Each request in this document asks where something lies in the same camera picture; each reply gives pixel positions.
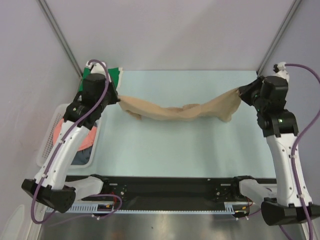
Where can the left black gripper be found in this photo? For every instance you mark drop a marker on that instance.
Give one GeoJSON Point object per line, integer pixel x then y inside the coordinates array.
{"type": "Point", "coordinates": [114, 98]}

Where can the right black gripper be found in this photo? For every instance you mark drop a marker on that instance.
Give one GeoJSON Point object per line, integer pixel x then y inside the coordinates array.
{"type": "Point", "coordinates": [247, 90]}

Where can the beige t shirt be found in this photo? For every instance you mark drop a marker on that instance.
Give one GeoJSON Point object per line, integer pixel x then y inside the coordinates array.
{"type": "Point", "coordinates": [221, 107]}

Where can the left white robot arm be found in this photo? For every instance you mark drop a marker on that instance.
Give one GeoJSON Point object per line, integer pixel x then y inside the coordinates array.
{"type": "Point", "coordinates": [65, 140]}

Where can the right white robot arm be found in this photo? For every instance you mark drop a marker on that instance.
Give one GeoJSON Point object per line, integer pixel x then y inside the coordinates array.
{"type": "Point", "coordinates": [282, 140]}

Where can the folded white t shirt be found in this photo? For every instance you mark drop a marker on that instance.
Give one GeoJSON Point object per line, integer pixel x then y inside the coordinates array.
{"type": "Point", "coordinates": [120, 75]}

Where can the pink t shirt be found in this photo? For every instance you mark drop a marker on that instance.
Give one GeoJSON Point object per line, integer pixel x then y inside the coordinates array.
{"type": "Point", "coordinates": [87, 142]}

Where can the blue grey t shirt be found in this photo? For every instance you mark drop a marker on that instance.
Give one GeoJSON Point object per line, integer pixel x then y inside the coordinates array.
{"type": "Point", "coordinates": [82, 157]}

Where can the white plastic basket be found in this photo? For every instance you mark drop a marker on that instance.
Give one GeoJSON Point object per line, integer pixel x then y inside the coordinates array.
{"type": "Point", "coordinates": [47, 143]}

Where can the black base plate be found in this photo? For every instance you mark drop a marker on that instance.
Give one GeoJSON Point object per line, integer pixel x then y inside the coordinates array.
{"type": "Point", "coordinates": [171, 193]}

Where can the white slotted cable duct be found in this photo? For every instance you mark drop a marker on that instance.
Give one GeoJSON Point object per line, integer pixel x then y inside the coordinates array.
{"type": "Point", "coordinates": [228, 208]}

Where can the aluminium rail frame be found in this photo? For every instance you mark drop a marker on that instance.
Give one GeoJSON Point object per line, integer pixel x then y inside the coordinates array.
{"type": "Point", "coordinates": [182, 195]}

